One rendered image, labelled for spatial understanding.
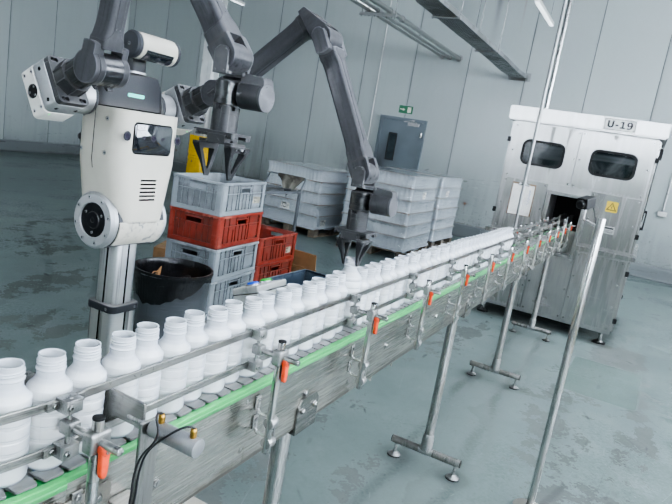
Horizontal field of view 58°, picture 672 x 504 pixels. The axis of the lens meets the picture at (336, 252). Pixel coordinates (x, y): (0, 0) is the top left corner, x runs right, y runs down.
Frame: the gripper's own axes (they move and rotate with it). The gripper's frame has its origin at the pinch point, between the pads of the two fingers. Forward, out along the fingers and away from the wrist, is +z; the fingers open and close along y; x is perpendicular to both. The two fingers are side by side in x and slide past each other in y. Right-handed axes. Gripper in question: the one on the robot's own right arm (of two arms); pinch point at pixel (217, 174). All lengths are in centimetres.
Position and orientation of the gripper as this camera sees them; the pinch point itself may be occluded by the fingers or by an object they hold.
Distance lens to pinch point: 133.1
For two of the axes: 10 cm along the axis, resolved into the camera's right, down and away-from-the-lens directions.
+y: 8.7, 2.3, -4.3
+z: -1.7, 9.7, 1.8
